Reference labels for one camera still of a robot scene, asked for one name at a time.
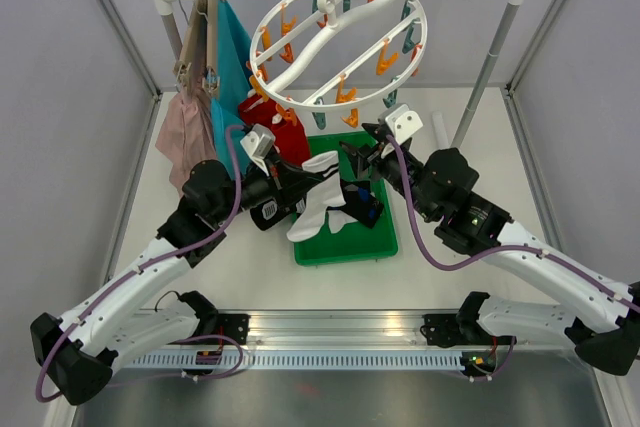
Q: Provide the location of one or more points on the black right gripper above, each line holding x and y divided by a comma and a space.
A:
362, 157

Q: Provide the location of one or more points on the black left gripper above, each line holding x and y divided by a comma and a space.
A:
288, 182

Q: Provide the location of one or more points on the white sock with black stripes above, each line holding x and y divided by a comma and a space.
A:
327, 193

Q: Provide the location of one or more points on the red christmas sock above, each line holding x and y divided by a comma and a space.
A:
291, 141
256, 110

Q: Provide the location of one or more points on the orange clothes peg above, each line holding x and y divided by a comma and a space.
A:
287, 115
256, 86

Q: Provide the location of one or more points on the white round clip hanger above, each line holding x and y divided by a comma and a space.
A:
345, 47

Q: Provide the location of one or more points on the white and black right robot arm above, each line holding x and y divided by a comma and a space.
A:
454, 227

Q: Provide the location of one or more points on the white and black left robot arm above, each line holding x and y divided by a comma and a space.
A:
81, 350

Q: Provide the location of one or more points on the beige clothes hanger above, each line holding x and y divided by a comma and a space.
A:
196, 66

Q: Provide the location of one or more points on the black sock with blue pattern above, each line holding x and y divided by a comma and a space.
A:
269, 213

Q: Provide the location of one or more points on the teal clothes peg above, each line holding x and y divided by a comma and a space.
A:
320, 119

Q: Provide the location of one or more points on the green plastic tray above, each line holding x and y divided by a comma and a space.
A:
354, 242

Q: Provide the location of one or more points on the orange peg on crossbar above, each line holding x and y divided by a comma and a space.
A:
385, 60

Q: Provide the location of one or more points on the pink hanging garment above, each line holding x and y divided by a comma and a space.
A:
186, 136

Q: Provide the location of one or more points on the teal hanging garment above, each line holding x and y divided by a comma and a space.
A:
233, 43

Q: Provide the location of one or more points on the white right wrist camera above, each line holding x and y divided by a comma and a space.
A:
402, 122

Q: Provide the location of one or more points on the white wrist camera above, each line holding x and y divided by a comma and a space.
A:
257, 144
402, 122

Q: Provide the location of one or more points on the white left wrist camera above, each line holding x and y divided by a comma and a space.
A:
257, 144

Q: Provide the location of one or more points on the white slotted cable duct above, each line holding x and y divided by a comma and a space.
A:
334, 360

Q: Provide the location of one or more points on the aluminium mounting rail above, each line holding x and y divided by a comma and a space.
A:
340, 327

